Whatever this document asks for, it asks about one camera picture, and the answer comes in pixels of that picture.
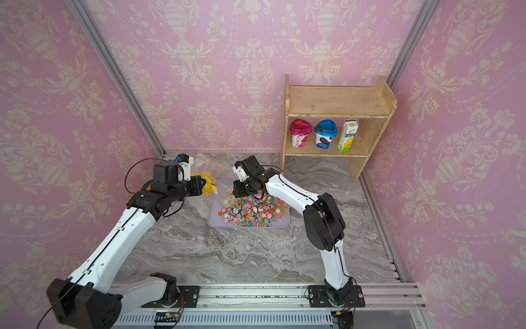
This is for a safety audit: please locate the wooden shelf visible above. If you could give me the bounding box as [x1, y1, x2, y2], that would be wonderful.
[279, 74, 398, 184]

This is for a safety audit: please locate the blue lid cup on shelf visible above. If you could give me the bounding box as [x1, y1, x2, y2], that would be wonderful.
[315, 119, 338, 149]

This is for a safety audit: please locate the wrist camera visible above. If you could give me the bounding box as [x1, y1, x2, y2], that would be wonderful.
[233, 164, 249, 182]
[175, 154, 194, 181]

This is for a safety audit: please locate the pink lid cup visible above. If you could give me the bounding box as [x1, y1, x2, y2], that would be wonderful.
[290, 119, 312, 148]

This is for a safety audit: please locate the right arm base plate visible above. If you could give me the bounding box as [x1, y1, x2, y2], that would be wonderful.
[304, 284, 366, 308]

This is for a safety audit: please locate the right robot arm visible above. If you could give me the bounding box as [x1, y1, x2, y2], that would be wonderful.
[233, 156, 355, 307]

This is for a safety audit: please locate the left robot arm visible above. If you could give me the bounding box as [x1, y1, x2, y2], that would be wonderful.
[47, 154, 206, 328]

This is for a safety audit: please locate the aluminium rail frame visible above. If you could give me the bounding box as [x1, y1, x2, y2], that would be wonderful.
[112, 282, 433, 328]

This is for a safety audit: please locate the candy ziploc bag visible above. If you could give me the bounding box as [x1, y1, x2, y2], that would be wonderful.
[201, 170, 264, 202]
[192, 153, 228, 177]

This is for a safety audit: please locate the pile of colourful candies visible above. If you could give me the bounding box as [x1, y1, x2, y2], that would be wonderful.
[212, 194, 291, 228]

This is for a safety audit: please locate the green white carton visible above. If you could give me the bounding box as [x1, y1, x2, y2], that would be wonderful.
[338, 119, 359, 152]

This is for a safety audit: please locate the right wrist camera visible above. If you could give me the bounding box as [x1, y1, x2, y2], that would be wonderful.
[233, 164, 249, 182]

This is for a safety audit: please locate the lilac plastic tray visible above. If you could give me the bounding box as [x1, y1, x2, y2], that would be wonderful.
[207, 179, 292, 229]

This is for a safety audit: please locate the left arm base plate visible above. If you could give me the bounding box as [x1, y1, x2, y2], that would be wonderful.
[155, 285, 200, 308]

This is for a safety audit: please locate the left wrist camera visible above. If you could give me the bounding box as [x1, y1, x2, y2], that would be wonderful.
[175, 154, 194, 181]

